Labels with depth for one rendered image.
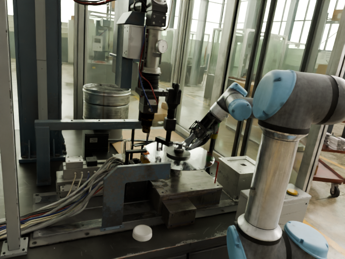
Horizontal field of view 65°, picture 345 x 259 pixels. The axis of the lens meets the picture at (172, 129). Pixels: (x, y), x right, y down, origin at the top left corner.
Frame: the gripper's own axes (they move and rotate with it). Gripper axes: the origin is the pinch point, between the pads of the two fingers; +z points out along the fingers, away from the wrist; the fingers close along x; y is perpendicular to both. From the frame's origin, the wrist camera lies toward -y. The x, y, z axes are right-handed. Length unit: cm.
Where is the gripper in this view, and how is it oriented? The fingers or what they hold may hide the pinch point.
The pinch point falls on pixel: (188, 148)
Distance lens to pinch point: 123.4
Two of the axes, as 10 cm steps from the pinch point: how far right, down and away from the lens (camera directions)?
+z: -6.1, 7.2, 3.3
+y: -4.8, 0.0, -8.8
